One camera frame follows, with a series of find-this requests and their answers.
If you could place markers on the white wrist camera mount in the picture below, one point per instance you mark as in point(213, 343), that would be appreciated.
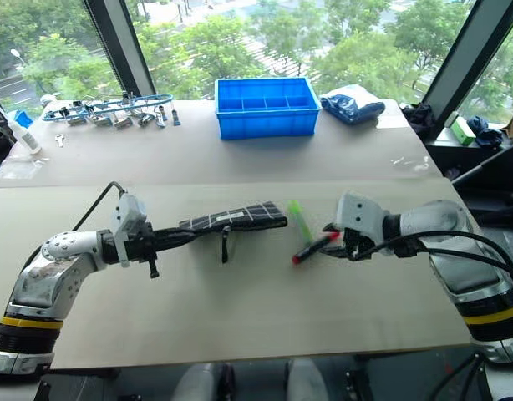
point(359, 215)
point(129, 213)

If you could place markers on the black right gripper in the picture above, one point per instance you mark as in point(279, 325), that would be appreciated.
point(361, 246)

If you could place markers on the green and white box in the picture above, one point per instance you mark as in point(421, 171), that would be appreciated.
point(463, 130)

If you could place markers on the dark window frame post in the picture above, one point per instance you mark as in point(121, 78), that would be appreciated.
point(123, 46)
point(465, 54)

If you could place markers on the small blue plastic piece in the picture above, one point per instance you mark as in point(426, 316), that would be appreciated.
point(23, 118)

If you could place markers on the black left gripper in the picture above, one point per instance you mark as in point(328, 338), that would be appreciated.
point(139, 248)

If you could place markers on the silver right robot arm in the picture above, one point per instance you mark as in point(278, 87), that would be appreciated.
point(432, 217)

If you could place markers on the blue plastic divided bin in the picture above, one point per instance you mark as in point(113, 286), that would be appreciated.
point(265, 113)

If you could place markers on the white plastic bottle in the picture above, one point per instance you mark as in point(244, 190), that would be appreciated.
point(26, 138)

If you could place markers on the black white-grid pencil pouch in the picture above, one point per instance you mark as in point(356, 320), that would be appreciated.
point(235, 217)

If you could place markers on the green highlighter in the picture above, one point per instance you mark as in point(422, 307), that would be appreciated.
point(300, 219)

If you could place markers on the black chair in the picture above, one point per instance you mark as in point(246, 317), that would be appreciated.
point(494, 175)

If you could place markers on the red marker with black cap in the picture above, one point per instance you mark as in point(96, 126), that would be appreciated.
point(313, 248)

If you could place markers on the dark bundled cloth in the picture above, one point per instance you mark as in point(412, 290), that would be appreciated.
point(418, 119)

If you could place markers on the grey rounded shape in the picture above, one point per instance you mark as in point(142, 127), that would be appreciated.
point(306, 380)
point(196, 382)

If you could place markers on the dark blue cloth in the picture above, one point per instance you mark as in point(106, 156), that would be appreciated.
point(487, 133)

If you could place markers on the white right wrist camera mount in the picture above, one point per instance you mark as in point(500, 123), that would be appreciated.
point(359, 215)

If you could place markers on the blue hanger with metal clips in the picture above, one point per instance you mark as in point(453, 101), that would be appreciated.
point(110, 109)

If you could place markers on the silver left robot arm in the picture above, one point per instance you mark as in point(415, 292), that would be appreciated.
point(52, 271)

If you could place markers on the clear plastic bag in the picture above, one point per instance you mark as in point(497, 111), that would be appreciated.
point(18, 167)

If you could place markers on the blue crumpled plastic bag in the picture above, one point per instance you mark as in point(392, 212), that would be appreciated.
point(352, 108)

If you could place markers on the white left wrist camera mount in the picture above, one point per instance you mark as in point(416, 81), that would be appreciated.
point(129, 213)

